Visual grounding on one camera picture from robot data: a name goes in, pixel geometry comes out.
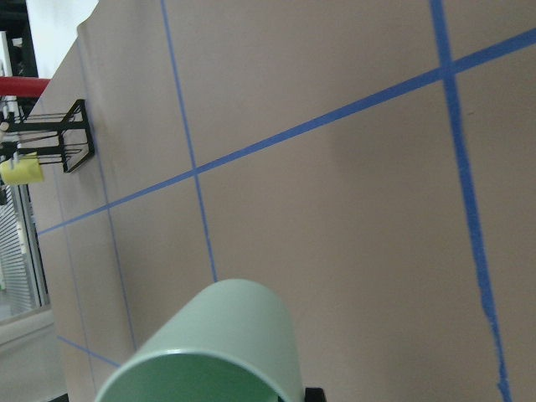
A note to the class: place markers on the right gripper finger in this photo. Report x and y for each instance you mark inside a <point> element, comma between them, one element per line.
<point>313,394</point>

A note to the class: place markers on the light green cup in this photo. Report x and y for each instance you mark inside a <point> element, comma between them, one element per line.
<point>234,341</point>

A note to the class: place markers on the yellow cup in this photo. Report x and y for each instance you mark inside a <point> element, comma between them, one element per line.
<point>24,170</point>

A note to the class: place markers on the red bottle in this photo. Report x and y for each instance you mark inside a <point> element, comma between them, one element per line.
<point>26,87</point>

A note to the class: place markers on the black wire cup rack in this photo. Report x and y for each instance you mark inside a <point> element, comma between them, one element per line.
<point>50,138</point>

